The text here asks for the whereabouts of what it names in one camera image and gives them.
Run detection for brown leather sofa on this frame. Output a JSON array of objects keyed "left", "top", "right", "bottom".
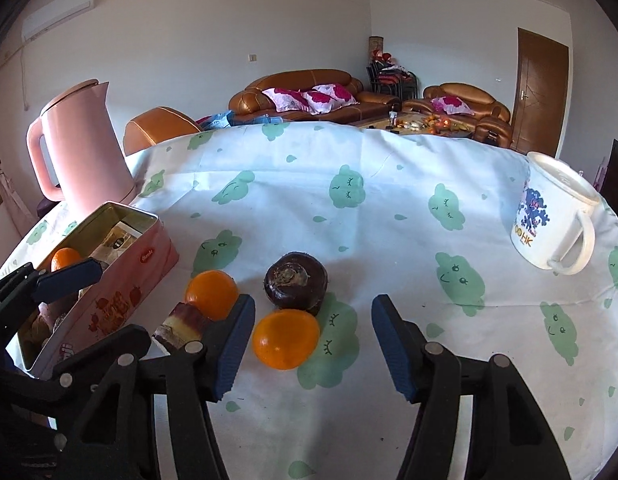
[{"left": 228, "top": 69, "right": 405, "bottom": 123}]

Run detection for brown wooden door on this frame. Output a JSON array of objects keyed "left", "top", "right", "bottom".
[{"left": 514, "top": 27, "right": 570, "bottom": 158}]

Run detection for printed paper liner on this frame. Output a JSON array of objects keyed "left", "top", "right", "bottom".
[{"left": 92, "top": 220, "right": 142, "bottom": 266}]

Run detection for white green-printed tablecloth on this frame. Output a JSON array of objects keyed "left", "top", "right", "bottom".
[{"left": 0, "top": 121, "right": 618, "bottom": 480}]

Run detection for dark round stool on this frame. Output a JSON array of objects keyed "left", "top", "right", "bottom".
[{"left": 35, "top": 196, "right": 65, "bottom": 217}]

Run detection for blue checked cloth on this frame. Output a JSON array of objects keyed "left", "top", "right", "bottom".
[{"left": 194, "top": 111, "right": 285, "bottom": 131}]

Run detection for stacked dark chairs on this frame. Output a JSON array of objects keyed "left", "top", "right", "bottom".
[{"left": 366, "top": 52, "right": 418, "bottom": 101}]

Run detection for orange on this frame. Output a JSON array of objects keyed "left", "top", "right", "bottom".
[
  {"left": 50, "top": 247, "right": 84, "bottom": 272},
  {"left": 252, "top": 309, "right": 321, "bottom": 371},
  {"left": 184, "top": 270, "right": 239, "bottom": 321}
]

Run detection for dark sugarcane piece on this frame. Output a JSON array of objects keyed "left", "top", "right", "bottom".
[{"left": 152, "top": 302, "right": 212, "bottom": 353}]

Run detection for assorted small snacks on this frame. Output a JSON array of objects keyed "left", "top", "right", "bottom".
[{"left": 386, "top": 110, "right": 474, "bottom": 135}]

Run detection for pink floral pillow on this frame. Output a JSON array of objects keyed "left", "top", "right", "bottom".
[
  {"left": 261, "top": 86, "right": 312, "bottom": 113},
  {"left": 431, "top": 96, "right": 474, "bottom": 117},
  {"left": 301, "top": 83, "right": 360, "bottom": 116}
]

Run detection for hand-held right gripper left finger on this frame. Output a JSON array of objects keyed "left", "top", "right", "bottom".
[{"left": 56, "top": 293, "right": 256, "bottom": 480}]

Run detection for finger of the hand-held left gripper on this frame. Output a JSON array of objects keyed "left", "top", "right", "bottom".
[
  {"left": 4, "top": 324, "right": 152, "bottom": 403},
  {"left": 0, "top": 257, "right": 104, "bottom": 318}
]

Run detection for brown leather armchair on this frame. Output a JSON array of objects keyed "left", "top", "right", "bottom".
[{"left": 401, "top": 83, "right": 514, "bottom": 148}]

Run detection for wooden coffee table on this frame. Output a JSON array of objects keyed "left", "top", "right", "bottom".
[{"left": 349, "top": 110, "right": 477, "bottom": 141}]

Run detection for pink electric kettle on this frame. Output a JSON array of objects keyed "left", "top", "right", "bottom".
[{"left": 26, "top": 78, "right": 140, "bottom": 221}]

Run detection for small brown round fruit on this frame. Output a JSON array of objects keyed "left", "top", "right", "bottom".
[{"left": 19, "top": 315, "right": 52, "bottom": 348}]

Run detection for dark brown water chestnut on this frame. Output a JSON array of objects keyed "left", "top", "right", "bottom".
[{"left": 263, "top": 252, "right": 329, "bottom": 317}]

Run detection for white printed mug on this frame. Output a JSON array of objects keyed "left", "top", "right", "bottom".
[{"left": 509, "top": 151, "right": 602, "bottom": 276}]

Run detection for pink tin box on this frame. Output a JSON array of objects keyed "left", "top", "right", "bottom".
[{"left": 14, "top": 201, "right": 180, "bottom": 378}]

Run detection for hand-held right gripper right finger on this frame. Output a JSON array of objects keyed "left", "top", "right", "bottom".
[{"left": 371, "top": 294, "right": 572, "bottom": 480}]

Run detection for beige curtain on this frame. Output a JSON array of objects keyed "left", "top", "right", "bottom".
[{"left": 0, "top": 145, "right": 35, "bottom": 231}]

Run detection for brown leather chair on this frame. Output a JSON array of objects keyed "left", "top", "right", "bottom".
[{"left": 123, "top": 106, "right": 205, "bottom": 157}]

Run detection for white air conditioner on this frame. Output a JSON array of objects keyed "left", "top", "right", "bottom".
[{"left": 22, "top": 0, "right": 96, "bottom": 41}]

